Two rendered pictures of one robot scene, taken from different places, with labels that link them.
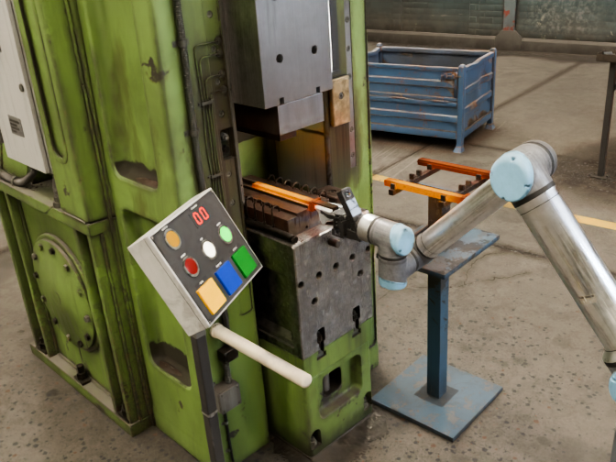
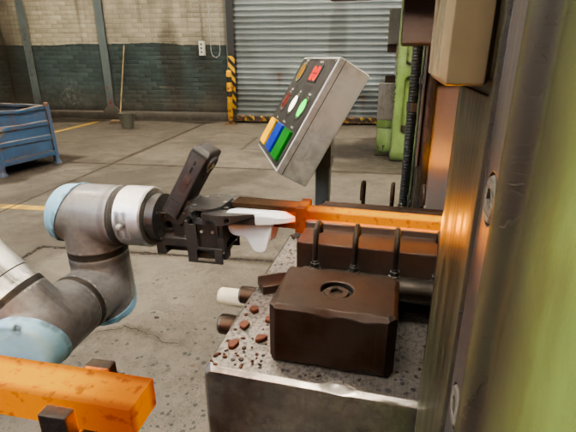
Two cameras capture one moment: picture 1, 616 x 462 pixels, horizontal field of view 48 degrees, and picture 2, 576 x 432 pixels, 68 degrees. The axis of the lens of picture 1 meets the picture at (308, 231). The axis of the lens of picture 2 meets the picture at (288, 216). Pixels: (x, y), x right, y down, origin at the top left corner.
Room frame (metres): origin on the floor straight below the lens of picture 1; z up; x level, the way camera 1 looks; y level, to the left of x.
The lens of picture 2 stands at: (2.62, -0.34, 1.20)
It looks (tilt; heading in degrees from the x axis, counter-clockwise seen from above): 20 degrees down; 147
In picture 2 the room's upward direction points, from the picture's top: straight up
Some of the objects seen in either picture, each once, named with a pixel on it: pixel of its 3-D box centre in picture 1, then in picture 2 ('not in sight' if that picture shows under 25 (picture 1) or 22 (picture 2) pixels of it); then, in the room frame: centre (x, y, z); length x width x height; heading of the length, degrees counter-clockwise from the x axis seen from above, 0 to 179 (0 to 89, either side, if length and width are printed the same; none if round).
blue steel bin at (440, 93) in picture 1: (416, 93); not in sight; (6.13, -1.06, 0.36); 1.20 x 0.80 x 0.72; 55
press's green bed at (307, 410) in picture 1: (292, 361); not in sight; (2.37, 0.10, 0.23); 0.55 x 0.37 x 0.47; 43
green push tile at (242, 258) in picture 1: (243, 261); (282, 144); (1.77, 0.19, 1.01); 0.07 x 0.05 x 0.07; 158
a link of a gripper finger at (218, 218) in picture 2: not in sight; (227, 216); (2.12, -0.12, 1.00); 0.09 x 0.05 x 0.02; 40
